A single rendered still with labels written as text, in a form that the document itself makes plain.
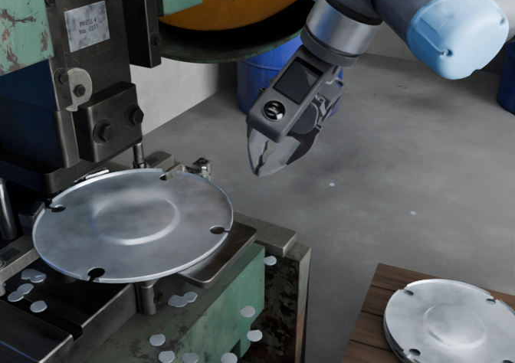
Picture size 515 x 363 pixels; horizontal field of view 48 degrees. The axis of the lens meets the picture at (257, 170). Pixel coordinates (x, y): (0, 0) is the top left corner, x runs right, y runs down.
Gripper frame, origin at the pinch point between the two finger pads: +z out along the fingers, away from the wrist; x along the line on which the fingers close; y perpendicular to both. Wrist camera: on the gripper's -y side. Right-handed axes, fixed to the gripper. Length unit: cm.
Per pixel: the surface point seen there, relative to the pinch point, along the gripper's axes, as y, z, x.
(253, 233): 1.6, 11.2, -3.6
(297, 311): 17.7, 36.1, -16.3
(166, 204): 1.4, 16.9, 10.2
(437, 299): 48, 38, -41
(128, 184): 4.1, 21.5, 18.5
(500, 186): 177, 71, -62
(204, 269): -8.4, 12.1, -1.8
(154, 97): 159, 127, 96
